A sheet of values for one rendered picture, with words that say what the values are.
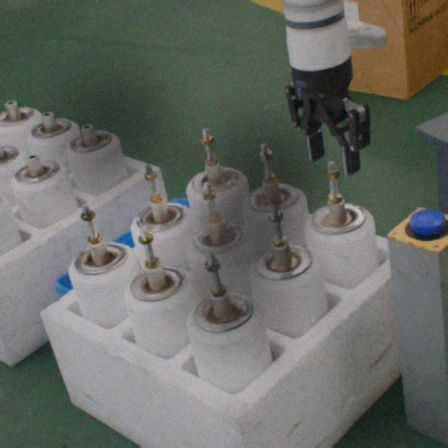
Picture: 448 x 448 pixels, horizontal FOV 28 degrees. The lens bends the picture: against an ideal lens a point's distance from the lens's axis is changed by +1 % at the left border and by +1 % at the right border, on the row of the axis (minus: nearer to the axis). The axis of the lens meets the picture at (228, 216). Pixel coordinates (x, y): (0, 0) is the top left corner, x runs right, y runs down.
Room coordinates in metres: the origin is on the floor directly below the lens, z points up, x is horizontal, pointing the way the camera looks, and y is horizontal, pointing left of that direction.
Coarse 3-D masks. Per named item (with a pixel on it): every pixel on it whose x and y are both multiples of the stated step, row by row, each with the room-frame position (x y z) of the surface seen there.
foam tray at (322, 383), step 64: (384, 256) 1.03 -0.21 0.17; (64, 320) 1.02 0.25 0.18; (128, 320) 0.99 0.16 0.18; (320, 320) 0.91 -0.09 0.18; (384, 320) 0.95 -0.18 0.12; (128, 384) 0.92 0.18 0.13; (192, 384) 0.84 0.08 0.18; (256, 384) 0.81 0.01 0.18; (320, 384) 0.86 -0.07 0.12; (384, 384) 0.94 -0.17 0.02
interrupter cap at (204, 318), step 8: (232, 296) 0.90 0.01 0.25; (240, 296) 0.89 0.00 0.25; (200, 304) 0.89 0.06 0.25; (208, 304) 0.89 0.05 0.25; (232, 304) 0.88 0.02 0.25; (240, 304) 0.88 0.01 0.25; (248, 304) 0.87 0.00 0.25; (200, 312) 0.88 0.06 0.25; (208, 312) 0.88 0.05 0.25; (232, 312) 0.87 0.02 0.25; (240, 312) 0.86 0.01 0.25; (248, 312) 0.86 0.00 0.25; (200, 320) 0.86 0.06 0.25; (208, 320) 0.86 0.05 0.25; (216, 320) 0.86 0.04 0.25; (224, 320) 0.86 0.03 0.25; (232, 320) 0.85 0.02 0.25; (240, 320) 0.85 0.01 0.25; (248, 320) 0.85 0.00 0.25; (200, 328) 0.85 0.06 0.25; (208, 328) 0.84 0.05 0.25; (216, 328) 0.84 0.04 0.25; (224, 328) 0.84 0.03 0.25; (232, 328) 0.83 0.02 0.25
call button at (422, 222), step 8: (416, 216) 0.88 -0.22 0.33; (424, 216) 0.87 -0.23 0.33; (432, 216) 0.87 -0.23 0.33; (440, 216) 0.87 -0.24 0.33; (416, 224) 0.86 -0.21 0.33; (424, 224) 0.86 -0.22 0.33; (432, 224) 0.85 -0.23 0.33; (440, 224) 0.85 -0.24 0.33; (416, 232) 0.86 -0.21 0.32; (424, 232) 0.85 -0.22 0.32; (432, 232) 0.85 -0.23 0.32
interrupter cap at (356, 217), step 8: (320, 208) 1.06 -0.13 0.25; (352, 208) 1.04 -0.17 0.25; (360, 208) 1.04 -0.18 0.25; (312, 216) 1.04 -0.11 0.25; (320, 216) 1.04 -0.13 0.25; (328, 216) 1.04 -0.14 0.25; (352, 216) 1.02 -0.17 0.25; (360, 216) 1.02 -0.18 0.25; (312, 224) 1.02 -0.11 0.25; (320, 224) 1.02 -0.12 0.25; (328, 224) 1.02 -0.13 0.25; (336, 224) 1.01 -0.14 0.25; (344, 224) 1.01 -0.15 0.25; (352, 224) 1.00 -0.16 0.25; (360, 224) 1.00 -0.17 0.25; (320, 232) 1.00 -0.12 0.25; (328, 232) 0.99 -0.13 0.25; (336, 232) 0.99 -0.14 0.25; (344, 232) 0.99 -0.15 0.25
